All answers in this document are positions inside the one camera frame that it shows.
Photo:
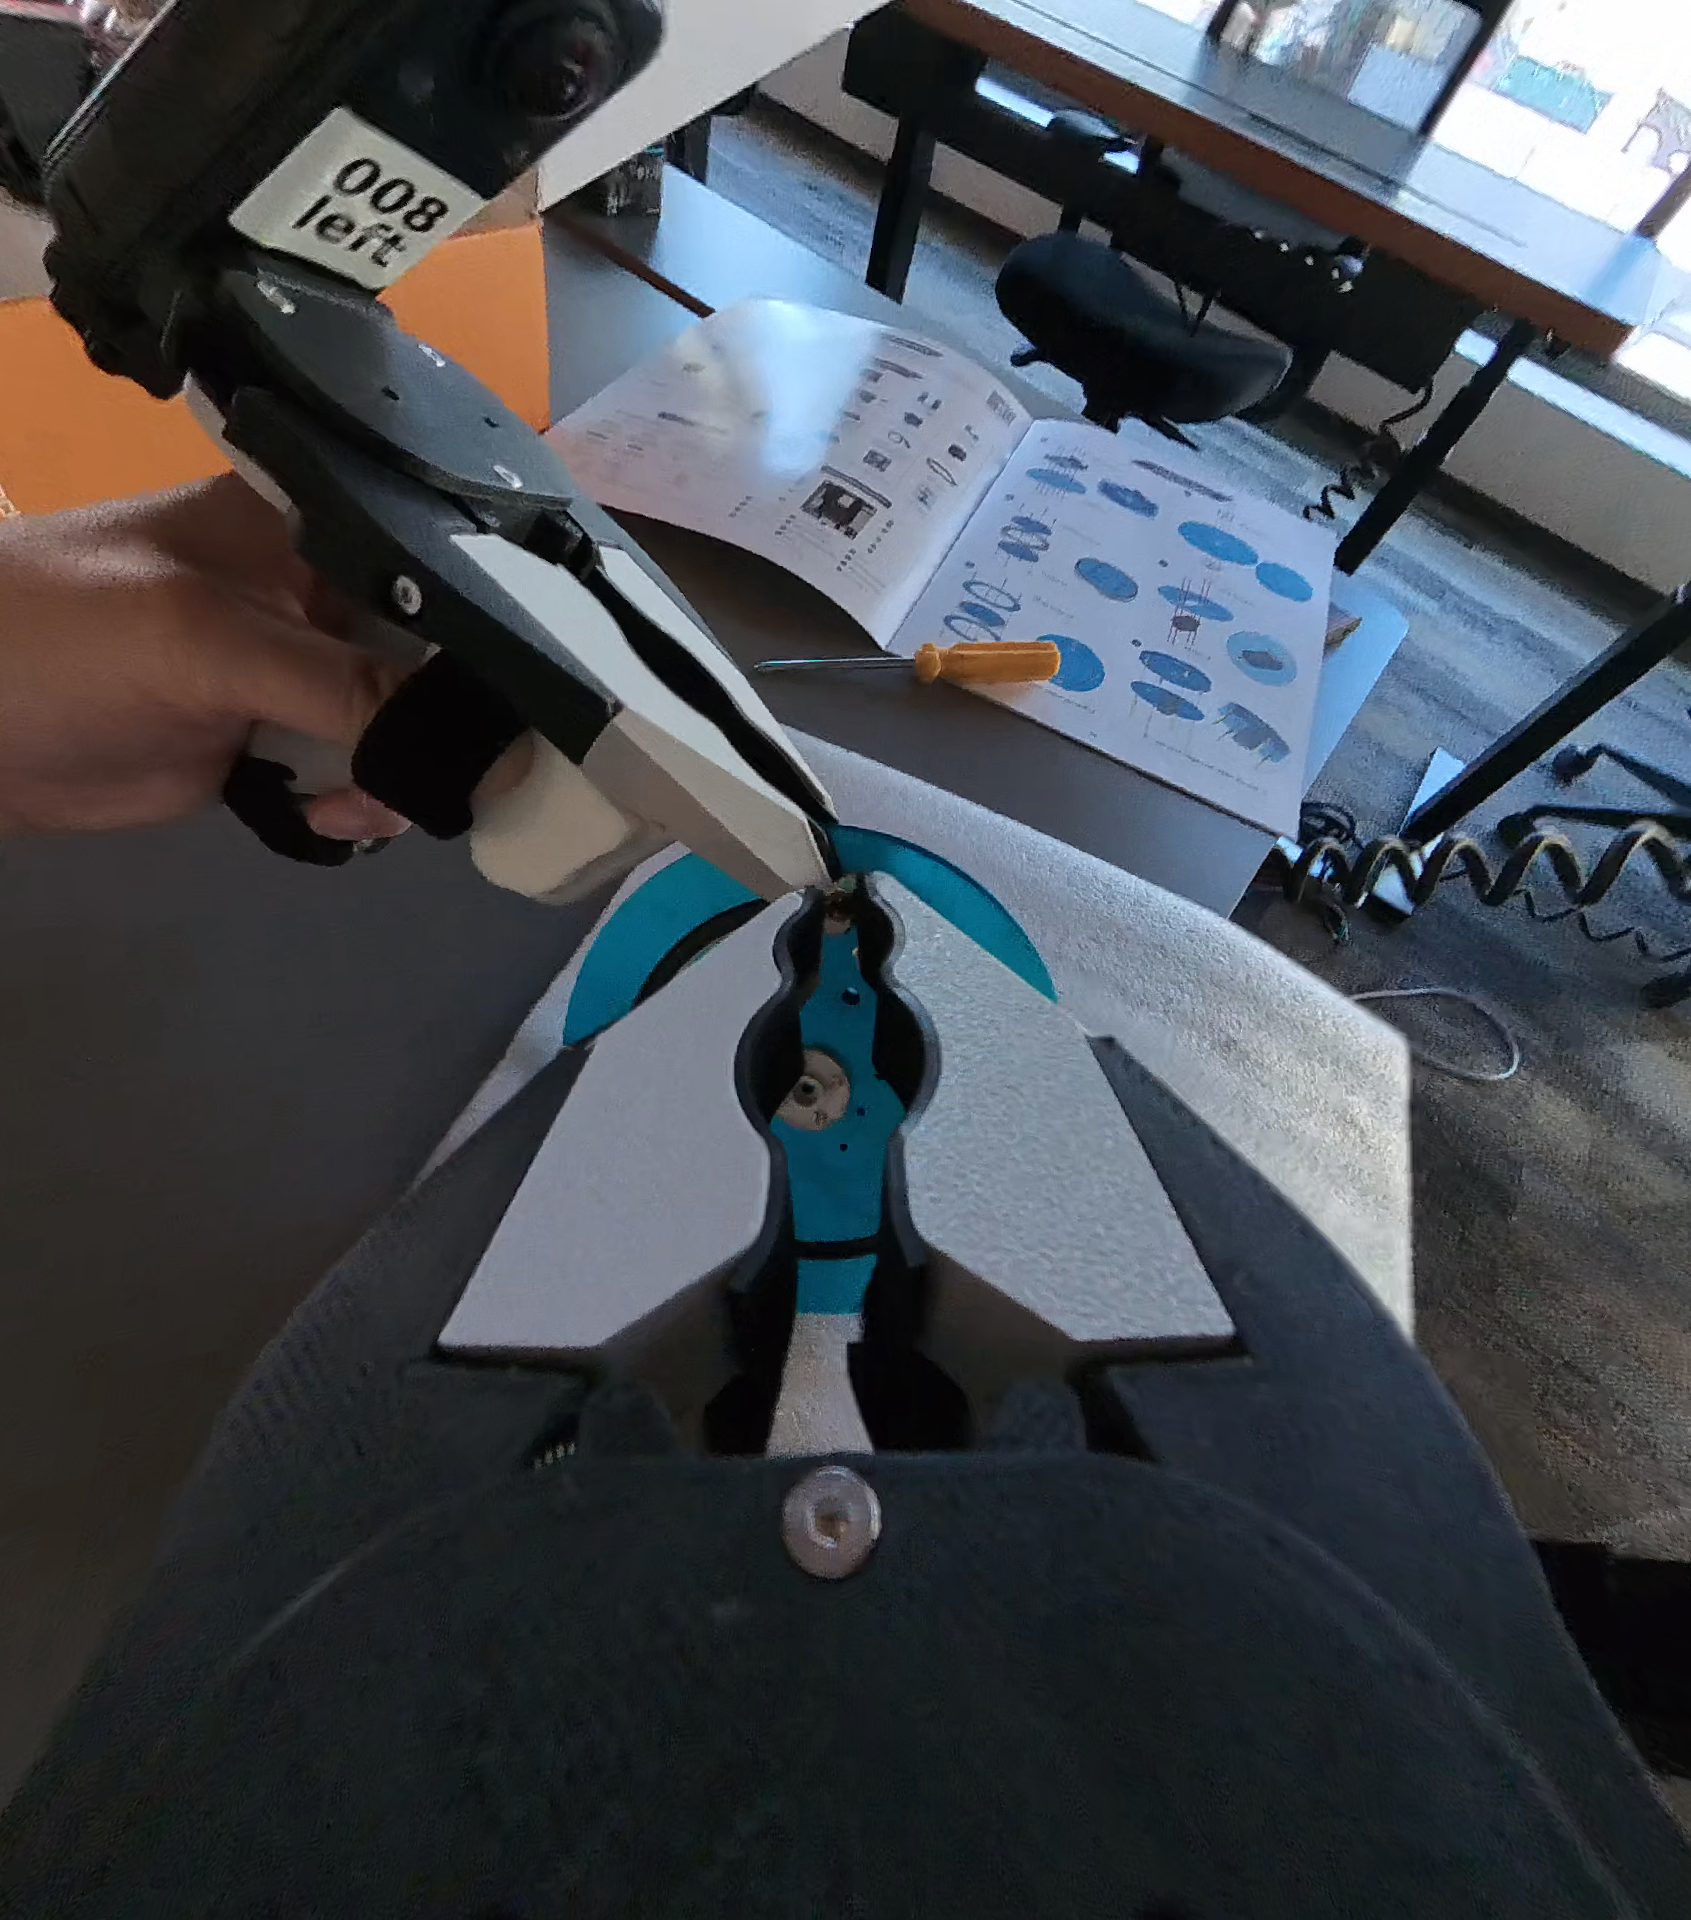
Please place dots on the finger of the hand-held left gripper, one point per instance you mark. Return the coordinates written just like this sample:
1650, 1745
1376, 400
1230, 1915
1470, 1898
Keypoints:
681, 781
697, 660

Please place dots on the orange cardboard box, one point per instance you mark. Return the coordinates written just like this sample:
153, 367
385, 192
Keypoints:
35, 405

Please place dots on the black desk leg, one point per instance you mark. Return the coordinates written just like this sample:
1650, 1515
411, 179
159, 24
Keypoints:
1610, 675

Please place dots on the white foam sheet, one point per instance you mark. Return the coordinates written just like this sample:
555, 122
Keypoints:
1236, 1021

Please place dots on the person's left hand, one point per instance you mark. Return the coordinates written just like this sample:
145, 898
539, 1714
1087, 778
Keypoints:
111, 660

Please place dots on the printed instruction manual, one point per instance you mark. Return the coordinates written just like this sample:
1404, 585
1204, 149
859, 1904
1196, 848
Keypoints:
787, 435

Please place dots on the blue round metal turntable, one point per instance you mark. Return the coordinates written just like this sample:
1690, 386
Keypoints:
637, 945

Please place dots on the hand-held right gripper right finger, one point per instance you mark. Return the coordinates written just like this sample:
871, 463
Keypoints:
1057, 1200

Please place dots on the dark blue stool chair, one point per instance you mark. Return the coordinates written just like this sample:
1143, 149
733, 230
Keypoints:
1147, 330

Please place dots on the dark grey desk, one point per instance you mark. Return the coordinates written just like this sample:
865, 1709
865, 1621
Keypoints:
185, 1125

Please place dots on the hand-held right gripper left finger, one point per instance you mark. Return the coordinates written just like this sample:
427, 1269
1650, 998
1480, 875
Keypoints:
607, 1200

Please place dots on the wooden office table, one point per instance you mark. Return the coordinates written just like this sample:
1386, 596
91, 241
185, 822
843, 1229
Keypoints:
1310, 120

